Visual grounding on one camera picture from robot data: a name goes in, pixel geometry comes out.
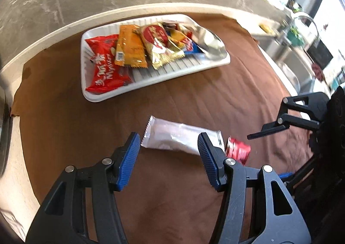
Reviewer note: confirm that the beige foil pouch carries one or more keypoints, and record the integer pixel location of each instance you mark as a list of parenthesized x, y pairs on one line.
[(210, 41)]

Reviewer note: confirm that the steel sink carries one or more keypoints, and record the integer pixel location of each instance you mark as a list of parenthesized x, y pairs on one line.
[(291, 71)]

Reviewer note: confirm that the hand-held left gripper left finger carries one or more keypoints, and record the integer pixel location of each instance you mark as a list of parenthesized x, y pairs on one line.
[(129, 160)]

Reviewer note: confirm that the dark red snack packet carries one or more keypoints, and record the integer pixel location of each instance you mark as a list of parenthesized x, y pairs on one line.
[(238, 151)]

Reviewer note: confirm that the orange snack packet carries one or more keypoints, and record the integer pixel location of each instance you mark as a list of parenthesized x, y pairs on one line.
[(132, 47)]

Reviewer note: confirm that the brown tablecloth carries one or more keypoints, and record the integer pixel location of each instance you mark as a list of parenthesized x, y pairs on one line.
[(67, 125)]

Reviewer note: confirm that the chrome faucet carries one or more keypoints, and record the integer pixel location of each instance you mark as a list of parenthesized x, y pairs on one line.
[(281, 37)]

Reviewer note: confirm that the blue and yellow snack packet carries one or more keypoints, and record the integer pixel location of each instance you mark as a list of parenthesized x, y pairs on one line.
[(191, 45)]

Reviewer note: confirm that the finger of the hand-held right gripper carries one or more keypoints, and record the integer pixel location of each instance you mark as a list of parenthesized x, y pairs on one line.
[(302, 172), (302, 121)]

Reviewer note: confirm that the yellow sponge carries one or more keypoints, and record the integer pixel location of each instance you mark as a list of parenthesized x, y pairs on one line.
[(264, 27)]

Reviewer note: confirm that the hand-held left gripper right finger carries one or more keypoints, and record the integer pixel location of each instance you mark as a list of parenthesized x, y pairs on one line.
[(209, 160)]

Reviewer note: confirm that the white ribbed tray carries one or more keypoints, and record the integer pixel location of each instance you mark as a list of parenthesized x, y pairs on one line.
[(172, 71)]

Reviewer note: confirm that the gold snack packet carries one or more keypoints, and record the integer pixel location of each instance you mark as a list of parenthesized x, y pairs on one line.
[(156, 36)]

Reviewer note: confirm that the large red snack bag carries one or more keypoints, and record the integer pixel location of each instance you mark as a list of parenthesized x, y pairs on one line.
[(105, 71)]

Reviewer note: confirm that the dark red cloth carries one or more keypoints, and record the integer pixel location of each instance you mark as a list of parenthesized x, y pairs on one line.
[(318, 71)]

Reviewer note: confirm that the white pink snack packet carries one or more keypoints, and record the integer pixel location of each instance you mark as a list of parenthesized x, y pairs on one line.
[(172, 136)]

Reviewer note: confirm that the green plant pots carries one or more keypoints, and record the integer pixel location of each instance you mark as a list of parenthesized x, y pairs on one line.
[(295, 36)]

